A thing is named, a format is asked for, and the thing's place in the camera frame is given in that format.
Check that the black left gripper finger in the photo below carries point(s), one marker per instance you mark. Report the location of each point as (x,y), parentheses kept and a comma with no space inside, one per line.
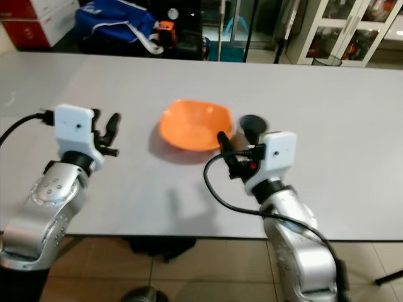
(113,126)
(97,121)

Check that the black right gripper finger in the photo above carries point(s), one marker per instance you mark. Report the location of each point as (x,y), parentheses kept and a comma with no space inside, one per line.
(225,146)

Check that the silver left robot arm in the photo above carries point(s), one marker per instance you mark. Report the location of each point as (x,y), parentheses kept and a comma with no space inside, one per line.
(41,207)

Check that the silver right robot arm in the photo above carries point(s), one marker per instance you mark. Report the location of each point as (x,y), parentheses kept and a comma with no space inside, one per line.
(296,239)

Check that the grey white cup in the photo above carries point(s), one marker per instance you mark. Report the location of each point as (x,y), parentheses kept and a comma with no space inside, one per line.
(249,124)

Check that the orange plastic bowl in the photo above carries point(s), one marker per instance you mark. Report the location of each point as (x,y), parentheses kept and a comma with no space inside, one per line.
(192,124)

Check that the orange and black device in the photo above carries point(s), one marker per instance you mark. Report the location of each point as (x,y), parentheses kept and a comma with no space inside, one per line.
(165,30)

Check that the black table base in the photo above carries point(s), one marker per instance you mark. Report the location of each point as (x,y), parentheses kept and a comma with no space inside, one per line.
(164,246)

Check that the red and white cardboard box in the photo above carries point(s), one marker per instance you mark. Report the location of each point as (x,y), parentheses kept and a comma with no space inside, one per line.
(38,19)

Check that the blue plastic stool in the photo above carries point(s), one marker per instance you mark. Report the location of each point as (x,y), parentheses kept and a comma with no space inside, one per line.
(234,28)

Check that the white glass-door cabinet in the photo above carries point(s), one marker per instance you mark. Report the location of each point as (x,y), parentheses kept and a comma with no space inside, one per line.
(346,28)

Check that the black tripod leg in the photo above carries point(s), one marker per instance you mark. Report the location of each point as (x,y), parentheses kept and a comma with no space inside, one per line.
(389,278)

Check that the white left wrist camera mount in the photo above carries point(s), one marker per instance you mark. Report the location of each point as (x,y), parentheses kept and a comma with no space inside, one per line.
(75,129)

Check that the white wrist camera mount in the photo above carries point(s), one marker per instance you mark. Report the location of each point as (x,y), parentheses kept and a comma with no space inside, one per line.
(75,129)
(277,157)

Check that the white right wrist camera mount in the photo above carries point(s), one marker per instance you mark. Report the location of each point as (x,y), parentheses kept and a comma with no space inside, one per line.
(277,157)

